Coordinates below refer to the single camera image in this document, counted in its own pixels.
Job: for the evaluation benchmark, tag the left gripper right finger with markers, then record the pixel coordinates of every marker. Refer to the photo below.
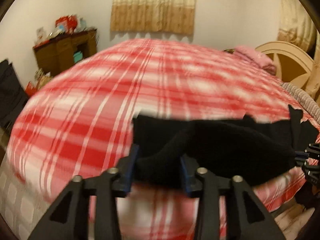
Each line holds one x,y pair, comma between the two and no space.
246,216

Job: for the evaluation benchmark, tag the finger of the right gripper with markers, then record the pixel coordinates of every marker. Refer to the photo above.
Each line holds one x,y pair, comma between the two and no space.
312,173
311,152

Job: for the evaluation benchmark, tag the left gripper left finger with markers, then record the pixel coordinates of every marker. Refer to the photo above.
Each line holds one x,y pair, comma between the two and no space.
67,217

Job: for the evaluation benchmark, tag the black pants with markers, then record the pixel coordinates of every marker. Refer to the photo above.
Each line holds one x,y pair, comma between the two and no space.
257,152

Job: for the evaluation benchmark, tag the striped pillow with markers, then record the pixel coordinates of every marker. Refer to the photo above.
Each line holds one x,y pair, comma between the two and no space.
304,99

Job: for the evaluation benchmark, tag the red white plaid bedspread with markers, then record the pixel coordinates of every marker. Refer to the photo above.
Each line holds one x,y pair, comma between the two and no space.
80,122

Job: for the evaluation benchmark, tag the pink folded blanket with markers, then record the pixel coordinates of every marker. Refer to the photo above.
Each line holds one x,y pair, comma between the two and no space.
255,58

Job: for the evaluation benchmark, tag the cream wooden headboard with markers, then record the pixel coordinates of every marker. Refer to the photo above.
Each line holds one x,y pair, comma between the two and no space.
293,64

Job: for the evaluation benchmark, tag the red bag on floor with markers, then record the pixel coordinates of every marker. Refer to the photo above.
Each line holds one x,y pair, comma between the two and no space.
30,89

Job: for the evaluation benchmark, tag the floral bag on floor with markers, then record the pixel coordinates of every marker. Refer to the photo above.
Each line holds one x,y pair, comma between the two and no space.
41,78

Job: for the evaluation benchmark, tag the teal box in desk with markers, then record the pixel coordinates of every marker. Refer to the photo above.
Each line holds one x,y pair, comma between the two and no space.
78,56

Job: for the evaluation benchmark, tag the black folded chair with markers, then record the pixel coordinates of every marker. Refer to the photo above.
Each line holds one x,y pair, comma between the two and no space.
13,97

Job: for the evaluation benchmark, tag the dark brown wooden desk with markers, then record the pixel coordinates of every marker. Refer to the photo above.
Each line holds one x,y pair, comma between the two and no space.
57,55

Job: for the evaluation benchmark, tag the red gift bag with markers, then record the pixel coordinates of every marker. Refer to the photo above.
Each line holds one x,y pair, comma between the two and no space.
67,24

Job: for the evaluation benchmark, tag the beige patterned curtain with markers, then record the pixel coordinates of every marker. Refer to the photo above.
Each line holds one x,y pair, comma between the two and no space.
151,16

